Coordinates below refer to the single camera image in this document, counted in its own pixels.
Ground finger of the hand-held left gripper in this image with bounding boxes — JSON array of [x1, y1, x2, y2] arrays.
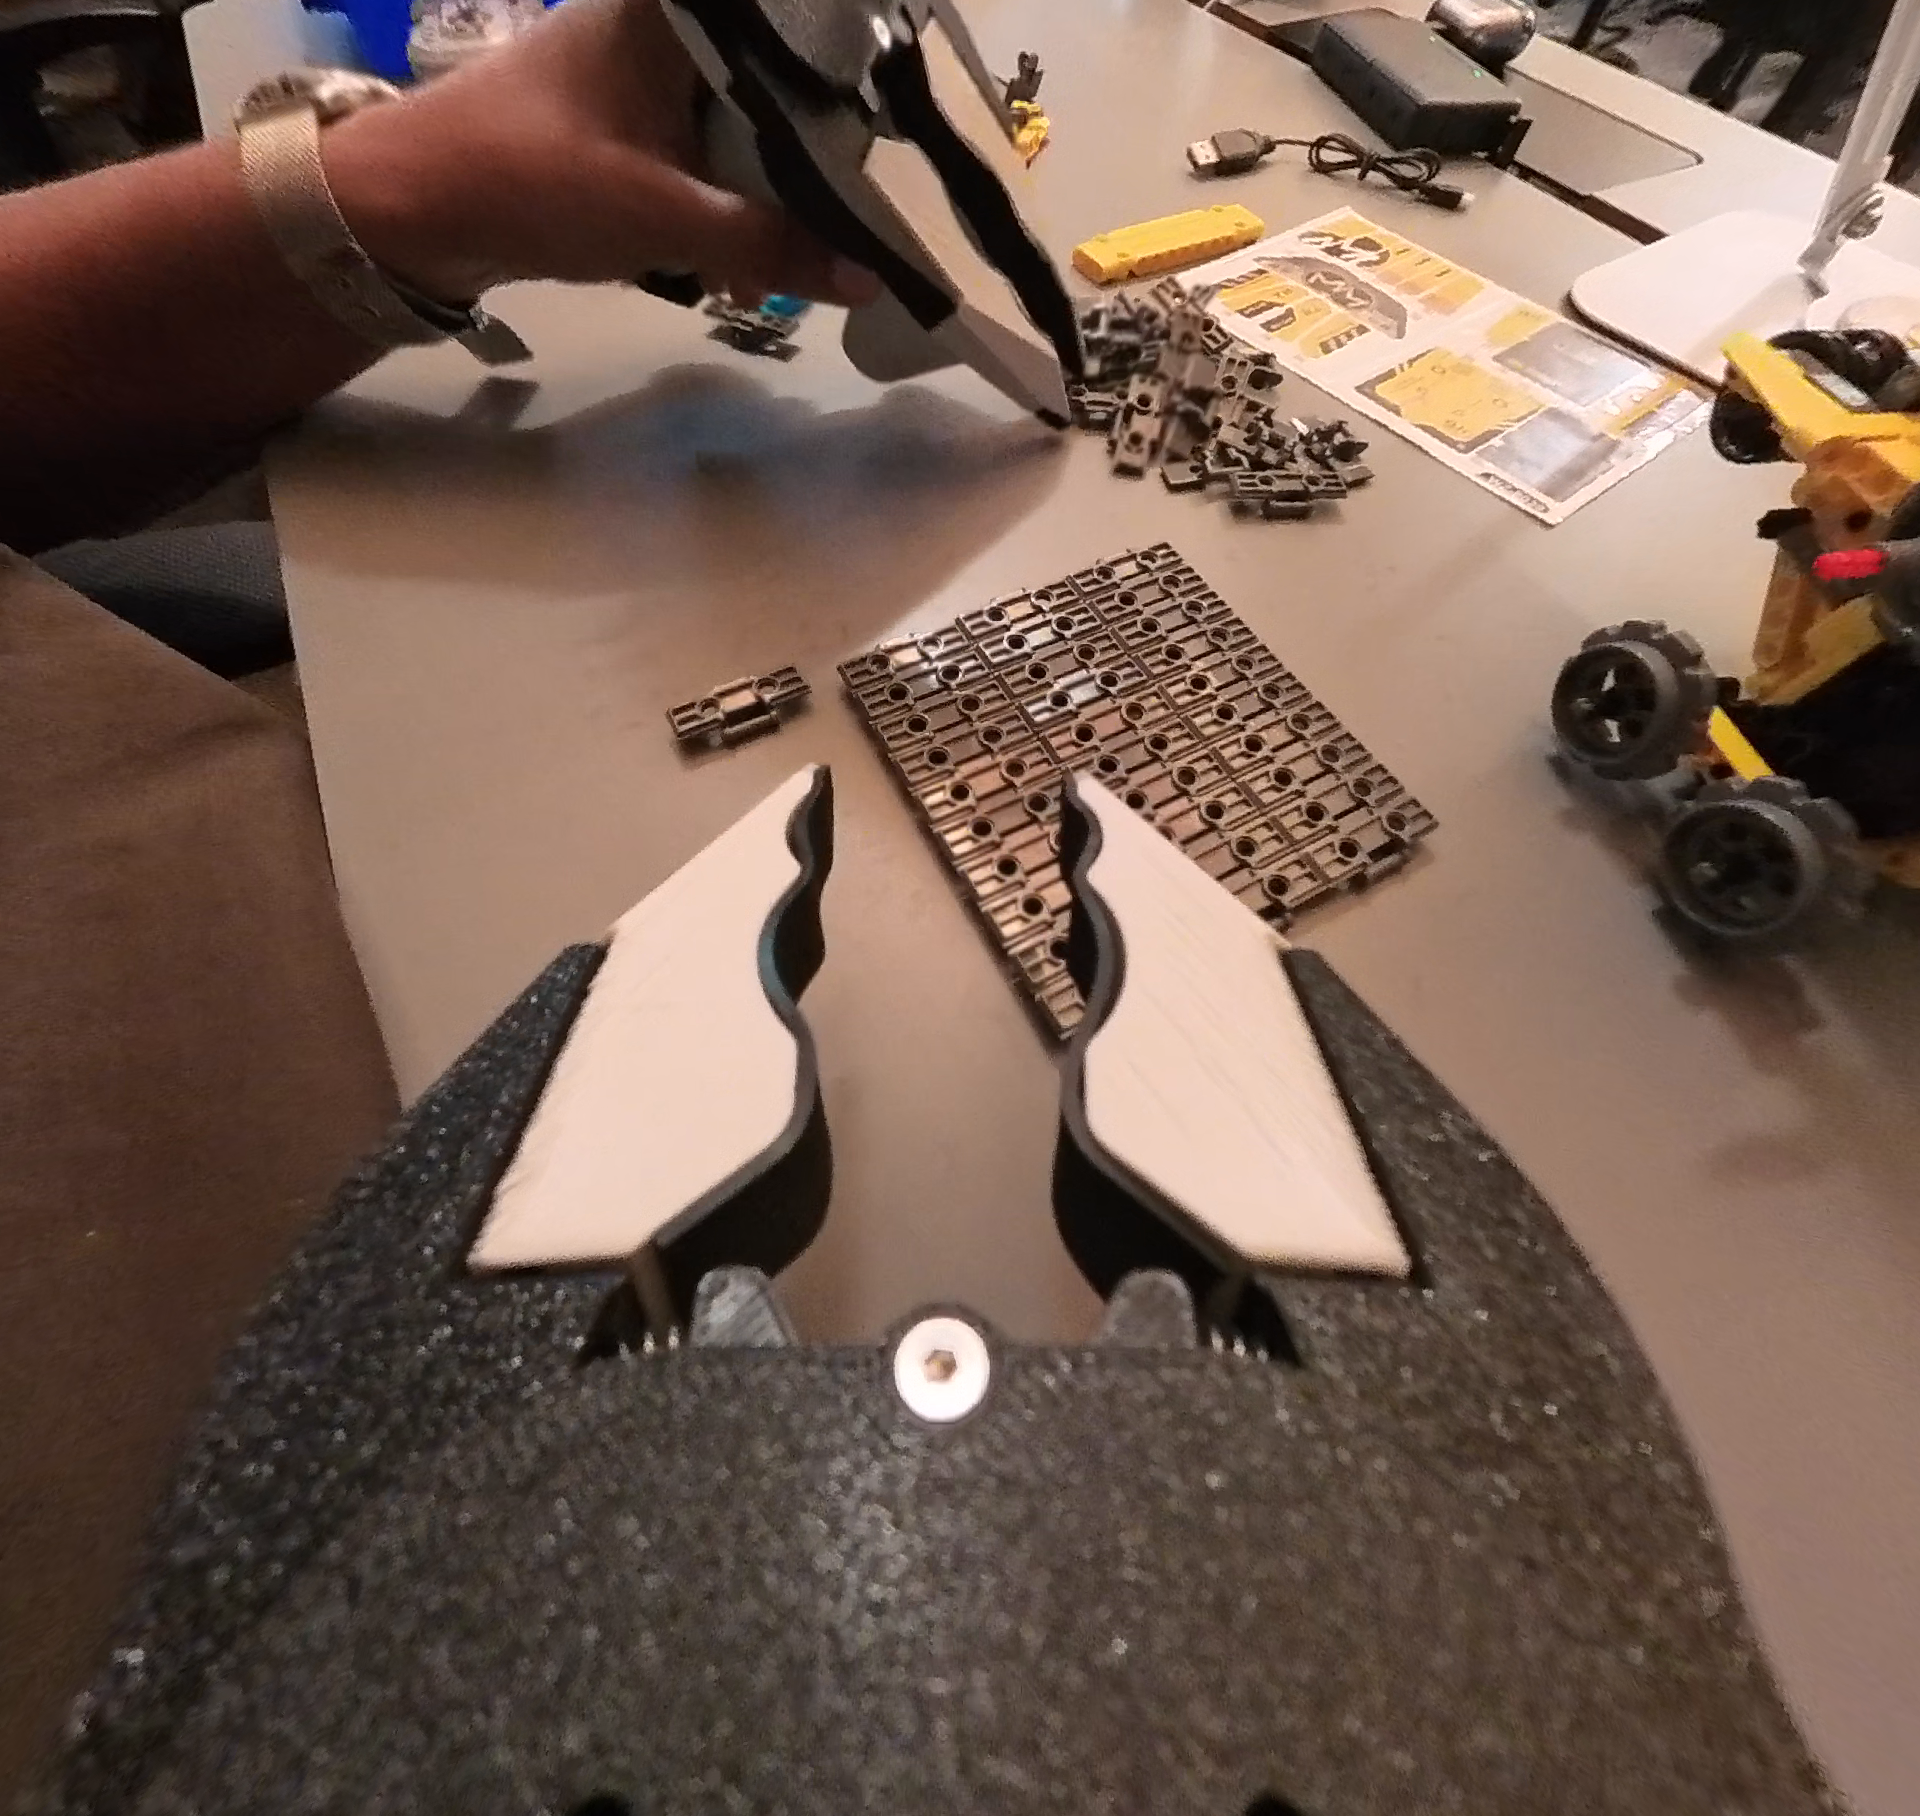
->
[[860, 47, 1085, 428], [904, 0, 1028, 150]]

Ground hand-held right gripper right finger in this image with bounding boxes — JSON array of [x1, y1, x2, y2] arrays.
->
[[1057, 772, 1416, 1335]]

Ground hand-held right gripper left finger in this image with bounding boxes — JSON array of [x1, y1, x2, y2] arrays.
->
[[471, 761, 837, 1340]]

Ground pile of track links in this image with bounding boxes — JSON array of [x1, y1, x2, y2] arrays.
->
[[1068, 278, 1373, 519]]

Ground dark grey plastic track link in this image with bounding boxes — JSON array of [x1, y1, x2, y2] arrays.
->
[[671, 659, 820, 755]]

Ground person's left forearm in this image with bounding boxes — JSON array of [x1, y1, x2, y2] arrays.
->
[[0, 135, 379, 555]]

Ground person's left hand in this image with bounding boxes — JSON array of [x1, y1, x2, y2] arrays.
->
[[324, 0, 891, 317]]

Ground yellow toy beam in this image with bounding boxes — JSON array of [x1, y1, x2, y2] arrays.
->
[[1075, 210, 1247, 287]]

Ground mat of joined track links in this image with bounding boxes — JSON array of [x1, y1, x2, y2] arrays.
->
[[837, 547, 1443, 1045]]

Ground black power bank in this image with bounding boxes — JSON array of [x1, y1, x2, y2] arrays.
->
[[1313, 7, 1533, 150]]

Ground yellow black sticker sheet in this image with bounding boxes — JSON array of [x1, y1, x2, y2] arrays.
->
[[1192, 206, 1720, 522]]

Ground grey earbud case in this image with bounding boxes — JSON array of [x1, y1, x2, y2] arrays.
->
[[1424, 0, 1538, 63]]

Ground silver wristwatch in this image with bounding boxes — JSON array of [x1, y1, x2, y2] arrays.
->
[[232, 65, 533, 366]]

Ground yellow black toy vehicle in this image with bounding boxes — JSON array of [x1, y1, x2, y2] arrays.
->
[[1550, 329, 1920, 954]]

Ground black usb cable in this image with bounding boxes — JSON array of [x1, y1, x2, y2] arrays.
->
[[1186, 129, 1472, 216]]

